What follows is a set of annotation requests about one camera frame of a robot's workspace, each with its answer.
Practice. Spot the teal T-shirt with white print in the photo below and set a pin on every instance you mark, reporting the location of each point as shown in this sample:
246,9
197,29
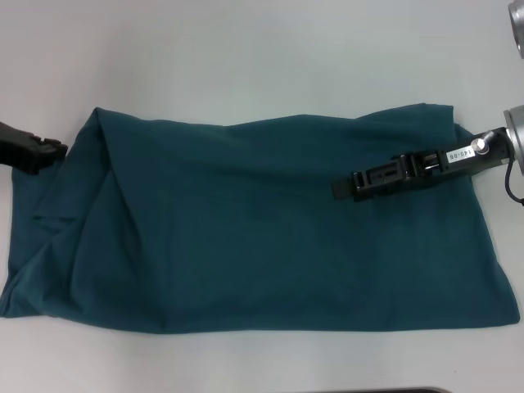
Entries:
266,245

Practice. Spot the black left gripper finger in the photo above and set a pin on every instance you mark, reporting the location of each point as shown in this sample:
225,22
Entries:
51,153

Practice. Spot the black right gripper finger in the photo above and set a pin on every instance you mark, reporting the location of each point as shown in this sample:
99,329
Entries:
372,184

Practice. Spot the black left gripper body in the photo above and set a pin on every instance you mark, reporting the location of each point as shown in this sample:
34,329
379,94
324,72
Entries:
16,145

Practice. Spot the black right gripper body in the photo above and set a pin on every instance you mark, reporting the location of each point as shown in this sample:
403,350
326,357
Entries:
458,161

